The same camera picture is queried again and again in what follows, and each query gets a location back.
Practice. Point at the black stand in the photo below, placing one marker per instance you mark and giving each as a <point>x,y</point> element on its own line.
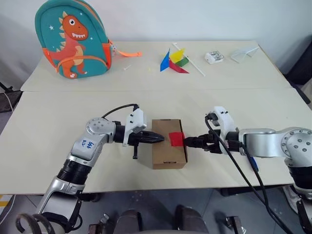
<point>7,97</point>

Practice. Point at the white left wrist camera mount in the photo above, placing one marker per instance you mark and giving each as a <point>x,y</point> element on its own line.
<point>136,120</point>

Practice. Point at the small white plastic pin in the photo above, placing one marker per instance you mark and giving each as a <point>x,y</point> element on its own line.
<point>127,67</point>

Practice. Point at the clear plastic wrapper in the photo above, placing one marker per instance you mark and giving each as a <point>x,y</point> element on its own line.
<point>241,54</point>

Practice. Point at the brown cardboard box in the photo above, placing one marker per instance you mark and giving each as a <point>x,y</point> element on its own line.
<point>168,156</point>

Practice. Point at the colourful pinwheel with white stick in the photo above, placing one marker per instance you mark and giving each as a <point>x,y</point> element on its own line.
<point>174,59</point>

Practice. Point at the small white charm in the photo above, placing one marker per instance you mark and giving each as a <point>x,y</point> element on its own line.
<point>113,47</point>

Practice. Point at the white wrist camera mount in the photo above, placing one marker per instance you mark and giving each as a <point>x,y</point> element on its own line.
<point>225,119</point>
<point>136,120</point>

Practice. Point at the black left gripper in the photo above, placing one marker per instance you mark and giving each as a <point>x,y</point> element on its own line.
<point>136,139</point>

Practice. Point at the dark rounded shape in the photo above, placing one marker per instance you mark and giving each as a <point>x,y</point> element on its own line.
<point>129,223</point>
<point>190,220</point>

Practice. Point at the teal dinosaur backpack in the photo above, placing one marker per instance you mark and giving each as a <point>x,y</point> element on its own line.
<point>70,36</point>

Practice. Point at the black table caster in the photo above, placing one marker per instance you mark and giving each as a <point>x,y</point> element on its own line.
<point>93,197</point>

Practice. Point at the small white plastic case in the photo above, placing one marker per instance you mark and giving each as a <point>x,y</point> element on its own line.
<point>214,57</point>

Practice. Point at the metal floor bracket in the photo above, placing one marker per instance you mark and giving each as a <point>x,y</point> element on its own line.
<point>100,223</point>
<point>234,224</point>

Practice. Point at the red tape patch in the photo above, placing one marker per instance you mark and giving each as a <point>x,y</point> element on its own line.
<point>176,139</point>

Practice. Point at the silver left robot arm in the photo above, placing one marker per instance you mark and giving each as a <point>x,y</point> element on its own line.
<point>83,146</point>

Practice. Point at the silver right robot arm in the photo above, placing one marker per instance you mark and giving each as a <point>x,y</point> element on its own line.
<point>263,143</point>

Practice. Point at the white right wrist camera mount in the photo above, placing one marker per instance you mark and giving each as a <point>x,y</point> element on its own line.
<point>225,119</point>

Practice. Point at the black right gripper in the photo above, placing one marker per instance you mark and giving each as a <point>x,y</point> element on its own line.
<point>214,143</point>

